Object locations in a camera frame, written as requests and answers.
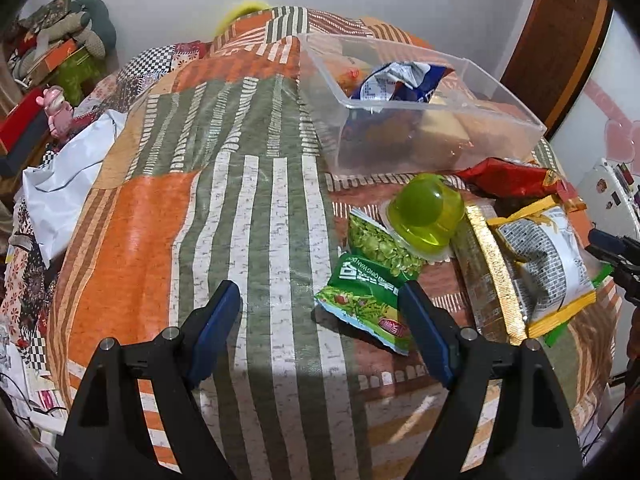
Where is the wooden door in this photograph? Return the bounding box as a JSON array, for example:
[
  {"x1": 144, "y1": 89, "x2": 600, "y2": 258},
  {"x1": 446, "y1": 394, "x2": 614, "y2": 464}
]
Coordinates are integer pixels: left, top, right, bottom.
[{"x1": 501, "y1": 0, "x2": 613, "y2": 140}]

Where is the green edged cookie bag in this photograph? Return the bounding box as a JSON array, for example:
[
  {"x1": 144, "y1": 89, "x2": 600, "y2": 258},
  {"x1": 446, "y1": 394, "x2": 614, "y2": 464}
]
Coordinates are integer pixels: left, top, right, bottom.
[{"x1": 544, "y1": 263, "x2": 613, "y2": 347}]

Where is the green pea snack bag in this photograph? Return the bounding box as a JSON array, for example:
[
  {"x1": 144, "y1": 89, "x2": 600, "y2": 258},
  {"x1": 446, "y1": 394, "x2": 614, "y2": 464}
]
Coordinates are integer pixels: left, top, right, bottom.
[{"x1": 314, "y1": 209, "x2": 425, "y2": 356}]

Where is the orange cardboard box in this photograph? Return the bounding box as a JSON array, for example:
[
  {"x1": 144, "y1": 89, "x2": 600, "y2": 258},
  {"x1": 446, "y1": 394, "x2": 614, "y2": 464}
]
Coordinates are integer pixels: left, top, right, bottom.
[{"x1": 26, "y1": 38, "x2": 77, "y2": 87}]

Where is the orange fried snack bag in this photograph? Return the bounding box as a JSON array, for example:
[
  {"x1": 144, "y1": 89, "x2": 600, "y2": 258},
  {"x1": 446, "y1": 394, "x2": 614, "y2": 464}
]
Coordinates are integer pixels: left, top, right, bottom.
[{"x1": 334, "y1": 58, "x2": 372, "y2": 98}]

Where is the pink plush toy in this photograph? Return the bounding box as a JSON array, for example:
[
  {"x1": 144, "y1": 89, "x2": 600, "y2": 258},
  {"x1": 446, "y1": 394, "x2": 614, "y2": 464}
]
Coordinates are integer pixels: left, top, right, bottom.
[{"x1": 36, "y1": 86, "x2": 73, "y2": 143}]

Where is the clear plastic storage bin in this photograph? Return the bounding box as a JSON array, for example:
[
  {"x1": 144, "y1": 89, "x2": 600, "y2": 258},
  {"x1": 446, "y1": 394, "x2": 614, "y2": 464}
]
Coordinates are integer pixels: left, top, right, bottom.
[{"x1": 299, "y1": 32, "x2": 546, "y2": 177}]

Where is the white plastic bag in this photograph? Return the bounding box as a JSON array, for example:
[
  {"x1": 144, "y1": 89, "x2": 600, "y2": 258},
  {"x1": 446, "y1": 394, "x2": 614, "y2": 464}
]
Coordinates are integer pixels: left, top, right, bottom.
[{"x1": 23, "y1": 110, "x2": 127, "y2": 266}]

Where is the red snack packet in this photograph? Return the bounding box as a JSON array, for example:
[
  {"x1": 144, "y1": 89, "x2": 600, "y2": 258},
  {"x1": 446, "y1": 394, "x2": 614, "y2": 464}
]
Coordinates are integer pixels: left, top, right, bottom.
[{"x1": 456, "y1": 157, "x2": 578, "y2": 202}]

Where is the blue snack bag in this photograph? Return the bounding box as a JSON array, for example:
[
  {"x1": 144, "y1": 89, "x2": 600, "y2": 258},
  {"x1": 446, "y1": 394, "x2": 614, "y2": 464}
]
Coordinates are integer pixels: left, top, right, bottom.
[{"x1": 350, "y1": 61, "x2": 454, "y2": 103}]

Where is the yellow white snack bag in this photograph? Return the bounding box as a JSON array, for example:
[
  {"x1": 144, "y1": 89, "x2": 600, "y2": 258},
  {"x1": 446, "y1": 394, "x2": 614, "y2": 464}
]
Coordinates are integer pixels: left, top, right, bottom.
[{"x1": 487, "y1": 196, "x2": 597, "y2": 339}]

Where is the white sticker covered appliance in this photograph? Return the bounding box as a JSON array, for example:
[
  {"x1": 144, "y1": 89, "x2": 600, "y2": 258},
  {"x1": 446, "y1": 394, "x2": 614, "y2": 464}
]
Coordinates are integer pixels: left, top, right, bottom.
[{"x1": 578, "y1": 158, "x2": 639, "y2": 240}]

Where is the red rectangular box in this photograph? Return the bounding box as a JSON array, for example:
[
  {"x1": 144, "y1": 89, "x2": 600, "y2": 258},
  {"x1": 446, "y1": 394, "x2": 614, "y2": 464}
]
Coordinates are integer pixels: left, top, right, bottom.
[{"x1": 0, "y1": 87, "x2": 43, "y2": 155}]

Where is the green jelly cup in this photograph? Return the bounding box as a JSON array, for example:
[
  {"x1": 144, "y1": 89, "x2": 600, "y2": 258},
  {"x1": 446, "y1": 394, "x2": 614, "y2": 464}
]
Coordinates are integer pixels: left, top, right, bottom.
[{"x1": 380, "y1": 174, "x2": 464, "y2": 264}]

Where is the patchwork striped bed quilt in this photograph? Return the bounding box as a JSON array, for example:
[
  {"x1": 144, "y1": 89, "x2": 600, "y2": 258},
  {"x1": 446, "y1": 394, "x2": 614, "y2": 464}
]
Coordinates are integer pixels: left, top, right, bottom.
[{"x1": 47, "y1": 6, "x2": 617, "y2": 479}]

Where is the gold brown snack pack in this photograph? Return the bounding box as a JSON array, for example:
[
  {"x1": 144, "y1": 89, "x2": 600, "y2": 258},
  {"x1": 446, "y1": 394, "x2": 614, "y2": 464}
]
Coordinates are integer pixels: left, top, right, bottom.
[{"x1": 450, "y1": 204, "x2": 527, "y2": 346}]

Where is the yellow curved object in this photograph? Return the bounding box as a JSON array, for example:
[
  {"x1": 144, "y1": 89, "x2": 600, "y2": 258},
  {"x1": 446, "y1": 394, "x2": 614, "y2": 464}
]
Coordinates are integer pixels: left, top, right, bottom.
[{"x1": 214, "y1": 0, "x2": 270, "y2": 36}]

